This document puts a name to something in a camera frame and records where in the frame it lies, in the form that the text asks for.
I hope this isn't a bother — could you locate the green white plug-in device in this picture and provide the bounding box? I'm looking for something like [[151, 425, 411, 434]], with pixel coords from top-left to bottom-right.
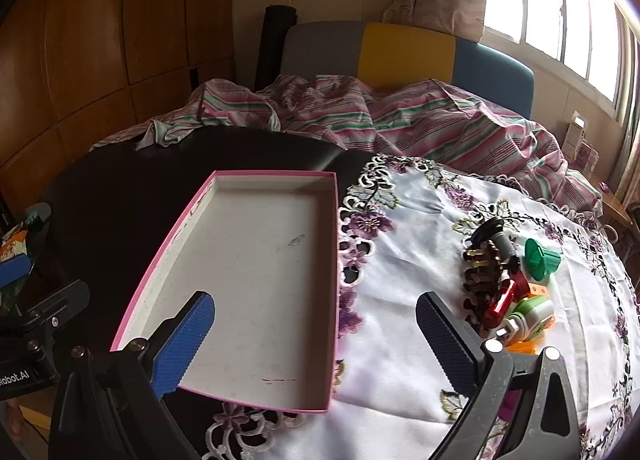
[[495, 297, 555, 347]]

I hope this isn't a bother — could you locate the striped pink green blanket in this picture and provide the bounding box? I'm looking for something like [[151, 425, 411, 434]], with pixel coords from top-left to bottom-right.
[[90, 75, 603, 213]]

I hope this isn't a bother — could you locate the small purple carton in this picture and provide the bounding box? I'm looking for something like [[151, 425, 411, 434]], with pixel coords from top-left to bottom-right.
[[575, 142, 600, 173]]

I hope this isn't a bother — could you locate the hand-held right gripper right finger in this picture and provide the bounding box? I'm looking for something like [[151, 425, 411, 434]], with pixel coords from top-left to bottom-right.
[[416, 291, 583, 460]]

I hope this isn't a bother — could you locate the small white carton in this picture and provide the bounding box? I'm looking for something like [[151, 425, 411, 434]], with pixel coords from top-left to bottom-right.
[[565, 111, 588, 161]]

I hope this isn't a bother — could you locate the barred window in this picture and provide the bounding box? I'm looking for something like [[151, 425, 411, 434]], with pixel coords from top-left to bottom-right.
[[482, 0, 640, 116]]

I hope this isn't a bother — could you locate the pink cardboard box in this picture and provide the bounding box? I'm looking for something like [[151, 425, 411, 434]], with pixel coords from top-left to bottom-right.
[[110, 170, 341, 413]]

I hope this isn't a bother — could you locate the wooden wardrobe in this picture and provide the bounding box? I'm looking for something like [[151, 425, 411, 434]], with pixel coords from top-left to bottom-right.
[[0, 0, 238, 201]]

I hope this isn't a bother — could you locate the green ridged plastic cap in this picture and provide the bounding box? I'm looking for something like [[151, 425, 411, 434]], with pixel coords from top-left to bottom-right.
[[524, 237, 562, 286]]

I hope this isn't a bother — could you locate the wooden nightstand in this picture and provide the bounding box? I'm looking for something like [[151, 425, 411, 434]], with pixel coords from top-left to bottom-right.
[[597, 180, 640, 251]]

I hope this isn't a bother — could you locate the magenta perforated suction cup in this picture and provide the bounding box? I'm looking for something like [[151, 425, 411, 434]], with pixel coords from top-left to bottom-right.
[[501, 387, 521, 421]]

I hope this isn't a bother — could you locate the grey yellow blue headboard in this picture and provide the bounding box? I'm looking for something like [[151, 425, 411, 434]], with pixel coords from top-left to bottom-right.
[[280, 21, 535, 121]]

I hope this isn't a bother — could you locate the yellow orange plastic holder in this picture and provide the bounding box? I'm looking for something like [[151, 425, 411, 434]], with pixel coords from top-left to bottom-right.
[[506, 340, 543, 356]]

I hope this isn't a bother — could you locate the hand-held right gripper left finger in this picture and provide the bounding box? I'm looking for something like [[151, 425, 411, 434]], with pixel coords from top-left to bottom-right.
[[47, 291, 216, 460]]

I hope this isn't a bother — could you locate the orange printed packet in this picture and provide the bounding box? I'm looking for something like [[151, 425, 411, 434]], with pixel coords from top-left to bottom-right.
[[0, 224, 28, 261]]

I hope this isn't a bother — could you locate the red metallic cylinder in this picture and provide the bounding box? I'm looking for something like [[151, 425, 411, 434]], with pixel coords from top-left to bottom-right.
[[482, 277, 528, 328]]

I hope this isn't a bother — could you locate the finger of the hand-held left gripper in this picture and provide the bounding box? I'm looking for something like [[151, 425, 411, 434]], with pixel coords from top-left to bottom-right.
[[0, 253, 92, 366]]

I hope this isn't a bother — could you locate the white embroidered floral tablecloth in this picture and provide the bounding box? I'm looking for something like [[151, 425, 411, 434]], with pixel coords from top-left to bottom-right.
[[200, 154, 640, 460]]

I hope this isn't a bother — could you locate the black rolled mat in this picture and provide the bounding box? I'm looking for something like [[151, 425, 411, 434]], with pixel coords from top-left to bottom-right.
[[254, 4, 300, 91]]

